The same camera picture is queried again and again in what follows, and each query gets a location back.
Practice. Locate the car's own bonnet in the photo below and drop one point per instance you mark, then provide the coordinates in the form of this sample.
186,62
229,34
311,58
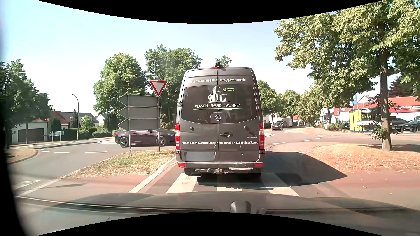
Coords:
197,200

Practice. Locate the pavement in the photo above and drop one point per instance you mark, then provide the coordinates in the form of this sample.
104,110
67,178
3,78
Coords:
49,143

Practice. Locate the house with dark roof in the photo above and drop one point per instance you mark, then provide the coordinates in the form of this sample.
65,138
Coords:
70,117

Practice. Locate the dry grass verge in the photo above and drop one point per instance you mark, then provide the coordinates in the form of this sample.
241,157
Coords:
361,157

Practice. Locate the grey asphalt road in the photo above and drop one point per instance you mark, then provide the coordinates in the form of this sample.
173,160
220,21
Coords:
65,160

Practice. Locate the red roofed shop building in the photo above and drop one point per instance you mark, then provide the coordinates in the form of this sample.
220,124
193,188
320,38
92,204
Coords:
403,106

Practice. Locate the white garage building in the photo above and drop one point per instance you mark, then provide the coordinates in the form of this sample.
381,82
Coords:
31,131

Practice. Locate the large roadside tree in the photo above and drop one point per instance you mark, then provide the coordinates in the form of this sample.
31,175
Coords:
384,98

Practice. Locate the road markings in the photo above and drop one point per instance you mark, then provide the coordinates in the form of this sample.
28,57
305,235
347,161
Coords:
183,183

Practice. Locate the lamp post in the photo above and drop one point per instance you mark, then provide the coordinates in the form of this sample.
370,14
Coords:
77,114

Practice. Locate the grass traffic island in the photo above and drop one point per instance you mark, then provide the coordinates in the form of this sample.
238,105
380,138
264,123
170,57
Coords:
131,162

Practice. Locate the yellow kiosk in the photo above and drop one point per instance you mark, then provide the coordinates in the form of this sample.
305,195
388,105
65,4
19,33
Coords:
361,119

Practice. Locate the dark sports car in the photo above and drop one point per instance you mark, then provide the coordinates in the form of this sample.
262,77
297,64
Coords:
144,137

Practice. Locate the row of trees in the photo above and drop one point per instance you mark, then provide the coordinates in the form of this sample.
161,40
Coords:
288,103

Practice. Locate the green hedge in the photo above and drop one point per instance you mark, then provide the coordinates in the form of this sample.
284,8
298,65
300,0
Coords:
82,132

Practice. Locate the red paved cycle path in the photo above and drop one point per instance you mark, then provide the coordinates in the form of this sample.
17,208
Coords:
377,186

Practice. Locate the dark grey van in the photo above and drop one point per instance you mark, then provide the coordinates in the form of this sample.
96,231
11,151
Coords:
219,131

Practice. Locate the give way sign with direction boards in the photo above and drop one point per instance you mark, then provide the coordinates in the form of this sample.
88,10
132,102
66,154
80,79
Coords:
139,111

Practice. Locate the small direction sign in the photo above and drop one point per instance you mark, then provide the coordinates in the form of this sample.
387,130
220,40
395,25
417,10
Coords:
55,133

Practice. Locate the dark tree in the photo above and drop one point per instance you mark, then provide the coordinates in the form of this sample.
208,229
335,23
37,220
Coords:
19,98

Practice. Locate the parked dark cars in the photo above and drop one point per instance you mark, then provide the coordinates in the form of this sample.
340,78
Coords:
407,124

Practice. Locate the group of tall trees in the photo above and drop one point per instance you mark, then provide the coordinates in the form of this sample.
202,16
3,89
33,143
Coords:
131,78

